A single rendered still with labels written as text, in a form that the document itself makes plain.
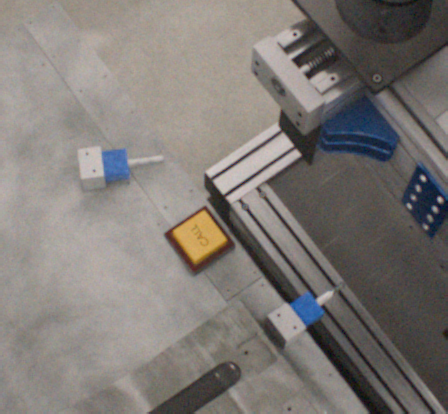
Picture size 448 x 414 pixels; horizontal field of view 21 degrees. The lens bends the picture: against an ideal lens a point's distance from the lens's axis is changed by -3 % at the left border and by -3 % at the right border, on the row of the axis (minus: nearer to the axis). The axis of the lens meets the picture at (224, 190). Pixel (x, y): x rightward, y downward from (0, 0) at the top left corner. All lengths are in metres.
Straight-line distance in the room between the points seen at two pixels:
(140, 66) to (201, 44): 0.16
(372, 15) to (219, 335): 0.51
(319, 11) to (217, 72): 1.12
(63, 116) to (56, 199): 0.14
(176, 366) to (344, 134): 0.45
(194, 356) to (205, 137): 1.13
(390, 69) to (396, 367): 0.88
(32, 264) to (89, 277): 0.09
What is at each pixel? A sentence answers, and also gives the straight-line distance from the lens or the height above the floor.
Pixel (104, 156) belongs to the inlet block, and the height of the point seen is 0.84.
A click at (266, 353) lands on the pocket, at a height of 0.86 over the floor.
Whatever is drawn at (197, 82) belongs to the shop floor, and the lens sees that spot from 2.87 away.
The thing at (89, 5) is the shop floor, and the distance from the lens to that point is 2.98.
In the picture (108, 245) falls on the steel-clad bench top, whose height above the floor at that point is 0.80.
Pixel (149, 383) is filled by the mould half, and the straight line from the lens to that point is 1.75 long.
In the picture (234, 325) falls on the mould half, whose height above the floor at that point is 0.89.
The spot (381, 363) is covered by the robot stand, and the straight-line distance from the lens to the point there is 2.46.
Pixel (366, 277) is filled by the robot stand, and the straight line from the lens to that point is 2.51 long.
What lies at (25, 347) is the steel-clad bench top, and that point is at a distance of 1.87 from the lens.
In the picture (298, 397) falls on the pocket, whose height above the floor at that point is 0.86.
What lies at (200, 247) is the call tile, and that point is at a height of 0.84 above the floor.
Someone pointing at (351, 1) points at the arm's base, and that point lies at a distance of 1.75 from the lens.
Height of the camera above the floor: 2.61
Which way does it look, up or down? 70 degrees down
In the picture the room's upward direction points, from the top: 4 degrees clockwise
